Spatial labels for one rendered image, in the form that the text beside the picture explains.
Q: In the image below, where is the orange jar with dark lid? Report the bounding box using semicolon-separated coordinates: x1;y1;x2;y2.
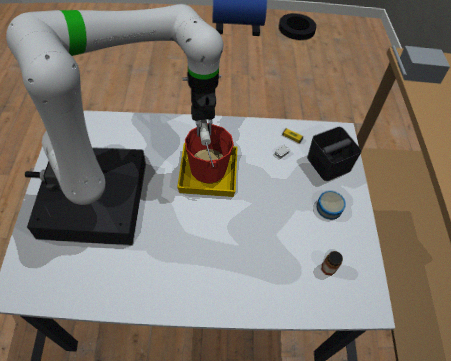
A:
321;251;343;276

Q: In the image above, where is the yellow shallow tray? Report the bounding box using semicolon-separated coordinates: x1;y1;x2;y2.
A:
177;143;238;197

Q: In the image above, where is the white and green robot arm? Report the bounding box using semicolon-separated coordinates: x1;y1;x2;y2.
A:
6;4;223;205

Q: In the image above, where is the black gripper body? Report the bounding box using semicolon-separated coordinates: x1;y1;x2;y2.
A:
182;72;221;121

